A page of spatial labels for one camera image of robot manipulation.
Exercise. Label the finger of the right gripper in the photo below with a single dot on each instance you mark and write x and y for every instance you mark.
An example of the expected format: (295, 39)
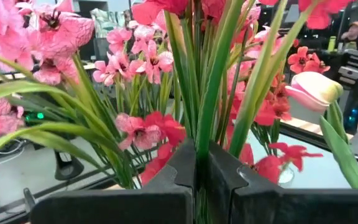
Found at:
(353, 70)

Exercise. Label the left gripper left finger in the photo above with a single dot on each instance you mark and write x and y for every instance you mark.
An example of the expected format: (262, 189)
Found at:
(120, 208)

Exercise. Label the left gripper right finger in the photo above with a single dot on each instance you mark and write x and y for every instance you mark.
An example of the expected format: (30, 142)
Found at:
(291, 208)

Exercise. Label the pink tulip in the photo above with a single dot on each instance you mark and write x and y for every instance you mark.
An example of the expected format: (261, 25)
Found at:
(314, 90)

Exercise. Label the red flower bunch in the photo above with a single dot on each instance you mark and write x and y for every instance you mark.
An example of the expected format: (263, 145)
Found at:
(166, 124)
(208, 93)
(291, 151)
(303, 60)

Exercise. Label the pink flower bunch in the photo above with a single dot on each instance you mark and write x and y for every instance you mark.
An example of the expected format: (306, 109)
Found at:
(64, 31)
(260, 39)
(154, 60)

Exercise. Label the clear diamond-pattern glass jar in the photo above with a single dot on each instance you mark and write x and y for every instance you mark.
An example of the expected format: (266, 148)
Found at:
(286, 179)

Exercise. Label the green bottle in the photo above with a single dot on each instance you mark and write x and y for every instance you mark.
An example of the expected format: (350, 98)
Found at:
(331, 43)

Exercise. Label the black pedestal floor stand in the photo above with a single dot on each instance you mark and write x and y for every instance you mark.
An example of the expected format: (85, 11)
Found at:
(68, 169)

